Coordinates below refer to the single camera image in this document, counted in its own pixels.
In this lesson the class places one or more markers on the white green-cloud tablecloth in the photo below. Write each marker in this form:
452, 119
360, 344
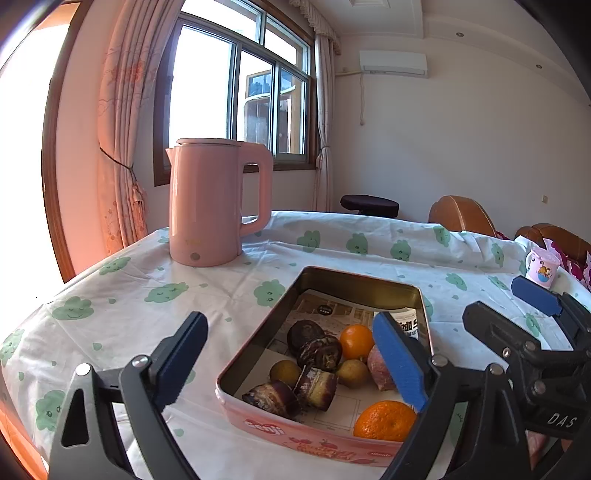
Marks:
231, 277

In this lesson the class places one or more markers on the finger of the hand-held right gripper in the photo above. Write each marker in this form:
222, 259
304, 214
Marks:
494, 323
535, 295

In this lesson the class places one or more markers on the purple passion fruit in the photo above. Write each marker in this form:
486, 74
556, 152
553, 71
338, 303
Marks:
378, 369

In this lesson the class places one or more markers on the ceiling vent panel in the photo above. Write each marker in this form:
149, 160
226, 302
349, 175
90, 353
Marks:
364, 2

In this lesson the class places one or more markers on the brown leather sofa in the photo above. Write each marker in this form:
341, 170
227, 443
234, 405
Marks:
554, 230

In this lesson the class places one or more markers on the frilled curtain valance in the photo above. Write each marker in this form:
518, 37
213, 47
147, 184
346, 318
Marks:
318, 23

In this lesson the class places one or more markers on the pink electric kettle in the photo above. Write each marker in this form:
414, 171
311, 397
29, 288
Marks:
207, 207

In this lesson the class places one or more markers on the smooth orange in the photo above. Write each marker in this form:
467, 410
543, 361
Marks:
355, 341

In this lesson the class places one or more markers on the wide pink curtain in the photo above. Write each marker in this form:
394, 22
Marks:
124, 92

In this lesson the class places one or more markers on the wooden door frame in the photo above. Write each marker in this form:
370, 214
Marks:
55, 184

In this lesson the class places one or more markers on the person's right hand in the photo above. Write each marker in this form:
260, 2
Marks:
536, 447

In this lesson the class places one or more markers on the brown kiwi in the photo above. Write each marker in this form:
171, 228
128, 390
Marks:
285, 373

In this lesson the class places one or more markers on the brown leather armchair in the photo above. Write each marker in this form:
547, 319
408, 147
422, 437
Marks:
457, 214

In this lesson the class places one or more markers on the bumpy orange mandarin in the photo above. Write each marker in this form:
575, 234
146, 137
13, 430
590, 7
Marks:
383, 420

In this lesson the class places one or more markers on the white air conditioner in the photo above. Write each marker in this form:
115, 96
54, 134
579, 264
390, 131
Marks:
392, 62

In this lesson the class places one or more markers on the floral cushion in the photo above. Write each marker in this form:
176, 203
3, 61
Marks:
575, 267

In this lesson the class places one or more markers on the dark round stool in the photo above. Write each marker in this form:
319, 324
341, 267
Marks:
369, 204

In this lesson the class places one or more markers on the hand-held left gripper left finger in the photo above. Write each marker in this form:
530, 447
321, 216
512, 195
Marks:
180, 364

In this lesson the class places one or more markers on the printed paper leaflet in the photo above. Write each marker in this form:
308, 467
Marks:
341, 406

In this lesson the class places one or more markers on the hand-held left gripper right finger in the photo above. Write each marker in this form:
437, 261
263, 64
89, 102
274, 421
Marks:
399, 364

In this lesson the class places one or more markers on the pink cartoon cup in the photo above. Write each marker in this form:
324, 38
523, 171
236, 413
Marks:
542, 267

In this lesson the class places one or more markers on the pink metal tin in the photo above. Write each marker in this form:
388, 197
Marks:
277, 434

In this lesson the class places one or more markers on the narrow pink curtain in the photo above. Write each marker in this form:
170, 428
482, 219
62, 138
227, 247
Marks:
325, 129

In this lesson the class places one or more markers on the sliding glass window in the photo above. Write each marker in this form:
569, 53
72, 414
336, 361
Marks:
203, 92

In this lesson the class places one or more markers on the purple sugarcane piece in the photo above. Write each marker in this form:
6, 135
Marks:
318, 387
270, 399

